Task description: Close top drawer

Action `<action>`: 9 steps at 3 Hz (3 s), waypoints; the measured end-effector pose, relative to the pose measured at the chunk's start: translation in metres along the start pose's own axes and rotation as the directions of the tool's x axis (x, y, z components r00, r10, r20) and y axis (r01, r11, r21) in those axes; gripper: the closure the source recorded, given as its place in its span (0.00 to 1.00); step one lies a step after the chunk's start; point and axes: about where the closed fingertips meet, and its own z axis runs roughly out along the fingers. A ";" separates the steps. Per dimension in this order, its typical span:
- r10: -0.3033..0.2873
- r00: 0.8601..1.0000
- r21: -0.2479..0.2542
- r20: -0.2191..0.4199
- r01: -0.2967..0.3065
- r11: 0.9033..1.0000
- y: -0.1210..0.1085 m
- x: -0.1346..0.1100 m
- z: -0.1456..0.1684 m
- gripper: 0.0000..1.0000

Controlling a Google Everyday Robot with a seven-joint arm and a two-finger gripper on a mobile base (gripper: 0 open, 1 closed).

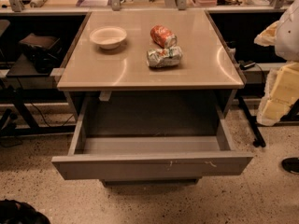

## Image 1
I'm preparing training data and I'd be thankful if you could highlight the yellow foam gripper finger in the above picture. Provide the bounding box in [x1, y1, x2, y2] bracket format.
[254, 21, 278, 47]
[257, 62, 299, 126]

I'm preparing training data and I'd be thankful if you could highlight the grey top drawer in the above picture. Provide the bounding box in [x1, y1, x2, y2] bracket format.
[52, 96, 252, 181]

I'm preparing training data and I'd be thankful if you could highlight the grey drawer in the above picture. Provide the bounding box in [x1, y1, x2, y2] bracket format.
[52, 96, 252, 181]
[101, 177, 201, 187]

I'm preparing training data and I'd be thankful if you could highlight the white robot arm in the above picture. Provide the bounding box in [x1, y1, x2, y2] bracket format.
[254, 0, 299, 126]

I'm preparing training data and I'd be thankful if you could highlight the grey cabinet with beige top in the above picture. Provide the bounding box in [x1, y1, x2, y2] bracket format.
[57, 9, 244, 123]

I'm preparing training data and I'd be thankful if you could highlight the grey lower drawer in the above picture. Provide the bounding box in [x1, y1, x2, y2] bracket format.
[101, 177, 201, 187]

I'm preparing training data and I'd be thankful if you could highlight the black power adapter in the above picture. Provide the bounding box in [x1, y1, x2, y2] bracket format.
[239, 61, 255, 70]

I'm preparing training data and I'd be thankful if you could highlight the black shoe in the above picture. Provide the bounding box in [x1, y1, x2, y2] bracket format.
[281, 158, 299, 174]

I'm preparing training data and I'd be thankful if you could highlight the crumpled green white chip bag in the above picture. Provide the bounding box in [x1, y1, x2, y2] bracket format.
[147, 46, 182, 68]

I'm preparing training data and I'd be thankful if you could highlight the red soda can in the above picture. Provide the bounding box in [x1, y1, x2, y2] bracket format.
[150, 25, 177, 49]

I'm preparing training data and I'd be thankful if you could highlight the white bowl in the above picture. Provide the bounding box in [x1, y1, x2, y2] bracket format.
[90, 26, 127, 49]

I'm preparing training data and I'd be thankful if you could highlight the black device on left shelf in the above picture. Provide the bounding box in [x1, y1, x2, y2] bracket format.
[19, 33, 63, 73]

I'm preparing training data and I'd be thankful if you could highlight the black object bottom left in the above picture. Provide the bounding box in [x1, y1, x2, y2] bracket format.
[0, 200, 50, 224]

